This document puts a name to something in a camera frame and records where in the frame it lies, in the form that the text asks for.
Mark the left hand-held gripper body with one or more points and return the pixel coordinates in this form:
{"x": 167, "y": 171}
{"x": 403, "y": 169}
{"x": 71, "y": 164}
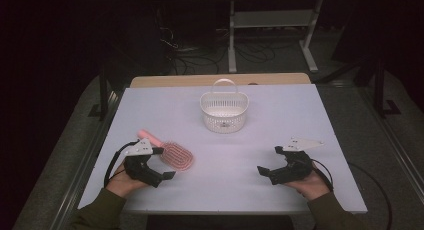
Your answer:
{"x": 138, "y": 149}

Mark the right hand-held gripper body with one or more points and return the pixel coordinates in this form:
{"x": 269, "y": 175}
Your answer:
{"x": 293, "y": 170}

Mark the pink hairbrush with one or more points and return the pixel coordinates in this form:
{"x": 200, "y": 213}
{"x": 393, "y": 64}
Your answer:
{"x": 178, "y": 156}

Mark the white plastic basket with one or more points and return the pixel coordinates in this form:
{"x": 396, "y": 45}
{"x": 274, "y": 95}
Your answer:
{"x": 224, "y": 124}

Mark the person's right hand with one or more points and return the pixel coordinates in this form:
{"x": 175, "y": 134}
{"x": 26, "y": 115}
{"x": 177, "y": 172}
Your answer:
{"x": 313, "y": 186}

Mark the person's left hand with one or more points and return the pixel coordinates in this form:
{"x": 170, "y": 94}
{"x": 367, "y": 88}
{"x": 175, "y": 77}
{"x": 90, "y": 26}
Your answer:
{"x": 121, "y": 185}

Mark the black metal stand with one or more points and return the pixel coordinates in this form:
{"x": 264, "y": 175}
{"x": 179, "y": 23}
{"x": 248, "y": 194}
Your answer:
{"x": 104, "y": 90}
{"x": 380, "y": 90}

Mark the white metal desk frame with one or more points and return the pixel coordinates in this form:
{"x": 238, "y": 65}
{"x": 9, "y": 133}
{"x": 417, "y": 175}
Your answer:
{"x": 273, "y": 18}

